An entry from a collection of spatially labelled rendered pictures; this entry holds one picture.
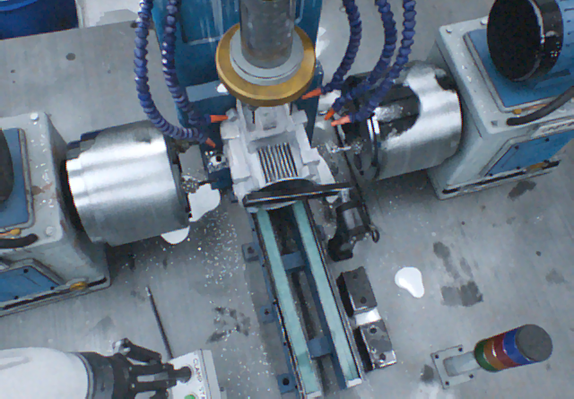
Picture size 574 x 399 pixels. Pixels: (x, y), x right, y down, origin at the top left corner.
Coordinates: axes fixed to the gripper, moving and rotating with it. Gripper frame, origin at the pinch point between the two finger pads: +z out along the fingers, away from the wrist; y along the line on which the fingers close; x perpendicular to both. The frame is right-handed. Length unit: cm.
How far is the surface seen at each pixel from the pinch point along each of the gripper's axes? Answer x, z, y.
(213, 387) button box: -3.5, 6.7, -3.6
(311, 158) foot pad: -32, 19, 36
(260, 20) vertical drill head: -41, -22, 42
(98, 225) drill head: 8.2, -3.2, 31.6
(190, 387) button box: -0.5, 4.1, -2.5
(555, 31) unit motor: -84, 14, 37
